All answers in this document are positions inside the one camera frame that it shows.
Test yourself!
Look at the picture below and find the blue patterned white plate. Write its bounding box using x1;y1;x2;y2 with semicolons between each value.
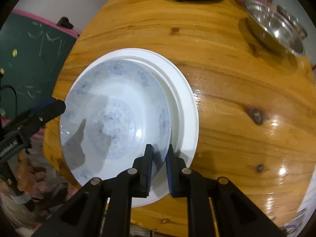
59;59;171;185

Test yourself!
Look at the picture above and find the large white plate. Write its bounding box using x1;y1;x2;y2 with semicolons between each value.
72;48;199;207

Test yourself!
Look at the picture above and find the large steel bowl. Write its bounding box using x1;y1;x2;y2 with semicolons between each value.
243;0;305;57

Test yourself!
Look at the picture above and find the small steel bowl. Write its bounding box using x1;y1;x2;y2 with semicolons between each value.
277;5;308;40

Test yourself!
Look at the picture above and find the wooden table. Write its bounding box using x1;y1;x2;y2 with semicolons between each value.
53;0;315;226

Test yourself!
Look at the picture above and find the black cable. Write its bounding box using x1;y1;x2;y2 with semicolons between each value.
0;85;18;119

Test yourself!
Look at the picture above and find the green chalkboard pink frame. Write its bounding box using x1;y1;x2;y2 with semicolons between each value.
0;8;82;129

